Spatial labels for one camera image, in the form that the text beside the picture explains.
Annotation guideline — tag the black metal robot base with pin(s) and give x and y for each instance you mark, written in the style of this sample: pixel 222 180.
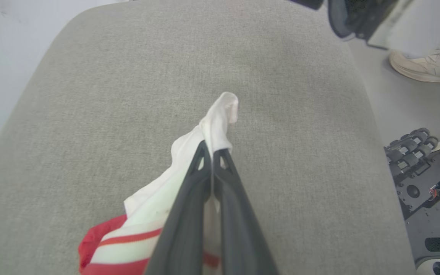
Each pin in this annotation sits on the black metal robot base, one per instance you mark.
pixel 430 221

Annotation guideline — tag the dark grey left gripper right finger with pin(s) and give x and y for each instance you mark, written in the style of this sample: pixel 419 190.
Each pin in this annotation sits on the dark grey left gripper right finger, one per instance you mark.
pixel 243 236

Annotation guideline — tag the red and white shirt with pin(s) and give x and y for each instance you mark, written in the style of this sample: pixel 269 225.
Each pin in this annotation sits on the red and white shirt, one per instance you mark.
pixel 220 118

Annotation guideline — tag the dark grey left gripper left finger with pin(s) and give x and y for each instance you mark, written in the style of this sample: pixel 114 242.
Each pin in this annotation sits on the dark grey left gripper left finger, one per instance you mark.
pixel 183 229

